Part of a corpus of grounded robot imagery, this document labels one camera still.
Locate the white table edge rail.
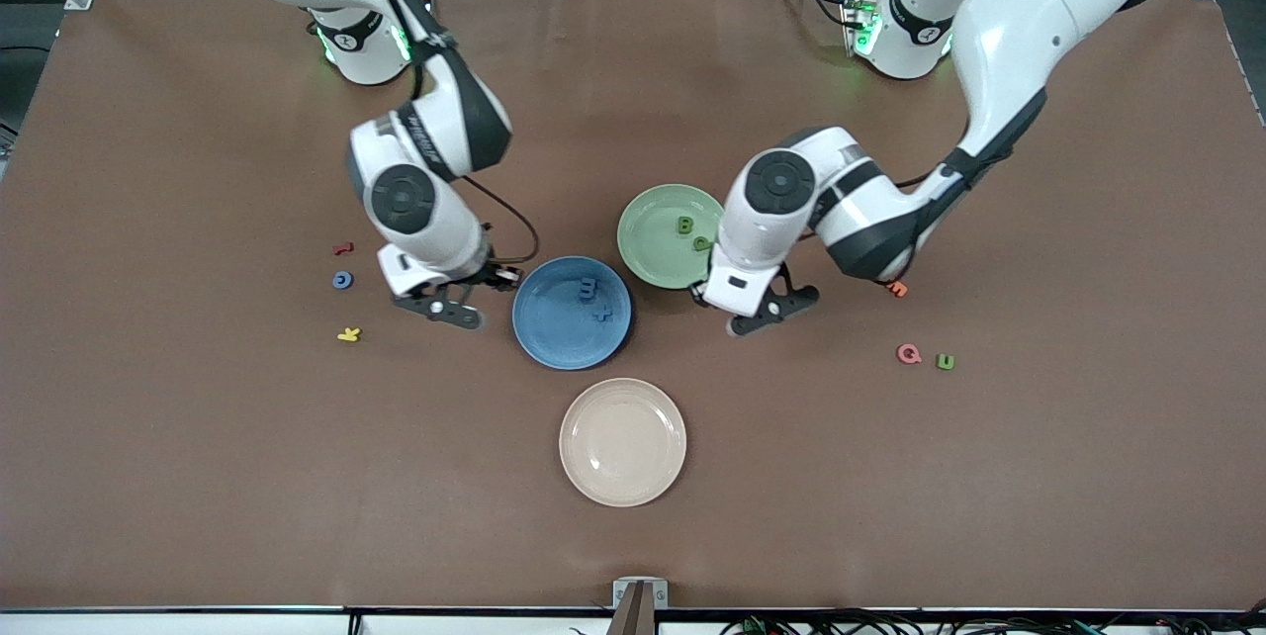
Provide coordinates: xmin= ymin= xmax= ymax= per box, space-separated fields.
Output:
xmin=0 ymin=607 xmax=1266 ymax=635

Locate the brown table cover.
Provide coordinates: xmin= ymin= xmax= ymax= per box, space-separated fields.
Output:
xmin=0 ymin=0 xmax=1266 ymax=612

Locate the silver metal bracket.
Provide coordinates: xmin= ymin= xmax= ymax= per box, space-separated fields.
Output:
xmin=612 ymin=578 xmax=670 ymax=610

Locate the beige round plate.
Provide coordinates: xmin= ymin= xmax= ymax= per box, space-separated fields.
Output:
xmin=559 ymin=377 xmax=688 ymax=508

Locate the left arm base connector block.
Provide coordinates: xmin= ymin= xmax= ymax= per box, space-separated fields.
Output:
xmin=841 ymin=0 xmax=883 ymax=57

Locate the black right arm wrist cable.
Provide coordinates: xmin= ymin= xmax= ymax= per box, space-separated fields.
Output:
xmin=341 ymin=0 xmax=542 ymax=272

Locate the blue round plate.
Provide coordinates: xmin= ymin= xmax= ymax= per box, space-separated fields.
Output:
xmin=511 ymin=255 xmax=635 ymax=371

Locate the brown tapered mount bar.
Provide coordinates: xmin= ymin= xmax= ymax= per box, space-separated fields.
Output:
xmin=605 ymin=582 xmax=660 ymax=635

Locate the green round plate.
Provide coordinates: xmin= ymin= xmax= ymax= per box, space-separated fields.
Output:
xmin=616 ymin=183 xmax=731 ymax=291

